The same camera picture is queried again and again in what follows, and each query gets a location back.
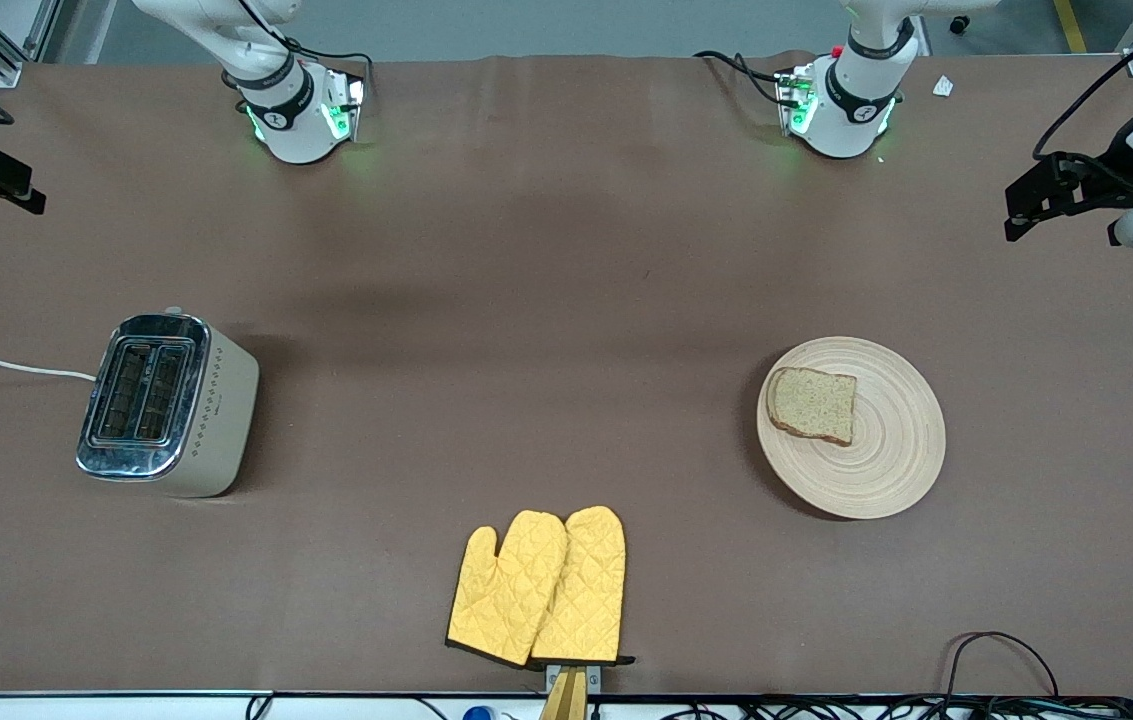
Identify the brown toast slice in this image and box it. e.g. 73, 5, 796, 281
766, 366, 858, 447

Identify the round wooden plate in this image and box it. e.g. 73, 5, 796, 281
756, 336, 947, 520

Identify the green-lit base connector box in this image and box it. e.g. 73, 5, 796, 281
774, 65, 819, 138
319, 65, 368, 143

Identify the beige chrome two-slot toaster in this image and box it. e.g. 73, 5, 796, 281
76, 306, 260, 498

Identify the brown table cover sheet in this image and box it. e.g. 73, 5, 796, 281
0, 52, 1133, 698

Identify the yellow quilted oven mitt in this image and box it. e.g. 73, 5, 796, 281
531, 505, 635, 666
446, 510, 569, 668

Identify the wooden stick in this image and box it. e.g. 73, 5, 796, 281
538, 668, 589, 720

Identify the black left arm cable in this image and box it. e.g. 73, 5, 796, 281
1031, 0, 1133, 163

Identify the black base cable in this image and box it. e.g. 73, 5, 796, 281
694, 50, 789, 106
236, 0, 377, 71

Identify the black cable loop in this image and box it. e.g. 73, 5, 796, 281
944, 631, 1062, 701

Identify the black cable bundle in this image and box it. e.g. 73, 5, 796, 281
666, 695, 1133, 720

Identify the small metal bracket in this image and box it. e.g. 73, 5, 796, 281
546, 663, 602, 693

